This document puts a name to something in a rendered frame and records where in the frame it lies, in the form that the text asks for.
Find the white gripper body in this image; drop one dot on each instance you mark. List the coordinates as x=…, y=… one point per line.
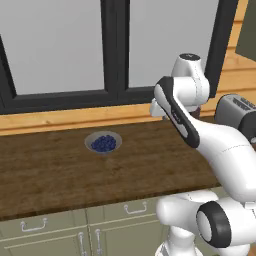
x=156, y=108

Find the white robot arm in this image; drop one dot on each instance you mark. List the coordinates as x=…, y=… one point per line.
x=230, y=160

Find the olive green drawer front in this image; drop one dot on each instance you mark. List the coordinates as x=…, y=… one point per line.
x=110, y=213
x=60, y=220

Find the grey bowl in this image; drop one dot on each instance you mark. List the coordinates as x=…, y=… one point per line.
x=113, y=136

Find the blueberries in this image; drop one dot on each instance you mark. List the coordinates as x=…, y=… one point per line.
x=104, y=143

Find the black framed window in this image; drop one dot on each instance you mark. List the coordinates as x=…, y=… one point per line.
x=115, y=50

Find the silver toaster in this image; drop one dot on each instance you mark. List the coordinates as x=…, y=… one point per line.
x=233, y=111

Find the olive green cupboard door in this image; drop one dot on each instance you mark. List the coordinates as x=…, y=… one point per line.
x=130, y=238
x=43, y=245

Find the dark green wall cupboard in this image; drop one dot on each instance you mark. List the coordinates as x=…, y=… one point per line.
x=247, y=26

